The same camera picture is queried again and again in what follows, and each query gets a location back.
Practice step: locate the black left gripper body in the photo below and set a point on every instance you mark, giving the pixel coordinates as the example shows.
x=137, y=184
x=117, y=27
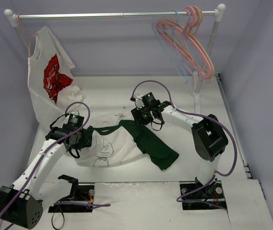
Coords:
x=86, y=138

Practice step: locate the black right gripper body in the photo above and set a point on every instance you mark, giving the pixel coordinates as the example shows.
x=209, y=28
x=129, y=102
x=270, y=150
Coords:
x=138, y=116

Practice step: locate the white green raglan t-shirt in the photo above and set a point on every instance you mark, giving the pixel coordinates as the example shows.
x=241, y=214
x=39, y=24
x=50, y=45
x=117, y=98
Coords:
x=113, y=140

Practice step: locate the blue wire hanger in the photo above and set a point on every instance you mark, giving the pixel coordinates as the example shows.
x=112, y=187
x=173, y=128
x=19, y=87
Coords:
x=169, y=37

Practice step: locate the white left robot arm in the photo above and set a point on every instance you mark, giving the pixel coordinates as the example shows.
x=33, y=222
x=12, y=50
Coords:
x=23, y=202

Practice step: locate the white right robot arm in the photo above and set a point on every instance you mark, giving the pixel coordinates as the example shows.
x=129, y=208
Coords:
x=209, y=138

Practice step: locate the white shirt with red print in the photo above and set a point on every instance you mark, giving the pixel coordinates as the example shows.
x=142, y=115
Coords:
x=50, y=81

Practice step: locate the pink plastic hanger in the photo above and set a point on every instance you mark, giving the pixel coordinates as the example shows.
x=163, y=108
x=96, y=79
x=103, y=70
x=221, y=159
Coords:
x=186, y=45

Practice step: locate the pink hanger holding shirt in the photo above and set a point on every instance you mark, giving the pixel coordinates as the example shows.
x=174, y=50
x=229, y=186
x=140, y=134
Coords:
x=28, y=37

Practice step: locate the metal clothes rack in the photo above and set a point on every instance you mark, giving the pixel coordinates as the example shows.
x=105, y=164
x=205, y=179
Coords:
x=105, y=32

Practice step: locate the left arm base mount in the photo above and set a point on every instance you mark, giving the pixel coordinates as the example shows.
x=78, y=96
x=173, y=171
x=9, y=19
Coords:
x=83, y=193

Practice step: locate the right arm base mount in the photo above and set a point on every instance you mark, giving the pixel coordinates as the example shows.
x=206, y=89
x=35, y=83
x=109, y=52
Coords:
x=209, y=198

